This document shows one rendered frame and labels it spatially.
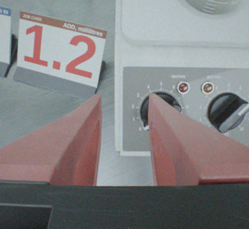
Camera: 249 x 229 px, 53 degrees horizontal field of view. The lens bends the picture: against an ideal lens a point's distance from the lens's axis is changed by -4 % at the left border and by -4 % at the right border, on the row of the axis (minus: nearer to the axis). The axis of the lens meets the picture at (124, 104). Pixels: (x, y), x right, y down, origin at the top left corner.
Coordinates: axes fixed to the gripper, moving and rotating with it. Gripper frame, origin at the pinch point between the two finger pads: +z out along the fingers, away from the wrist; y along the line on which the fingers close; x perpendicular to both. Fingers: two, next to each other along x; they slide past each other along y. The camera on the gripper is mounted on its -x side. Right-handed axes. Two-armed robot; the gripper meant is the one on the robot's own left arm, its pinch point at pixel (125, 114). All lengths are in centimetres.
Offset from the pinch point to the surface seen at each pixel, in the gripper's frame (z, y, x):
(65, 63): 13.6, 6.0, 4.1
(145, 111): 6.9, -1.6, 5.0
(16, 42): 16.7, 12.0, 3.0
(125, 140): 6.3, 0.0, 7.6
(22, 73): 13.9, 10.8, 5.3
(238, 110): 5.7, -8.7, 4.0
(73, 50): 13.7, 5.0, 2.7
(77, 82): 13.1, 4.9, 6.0
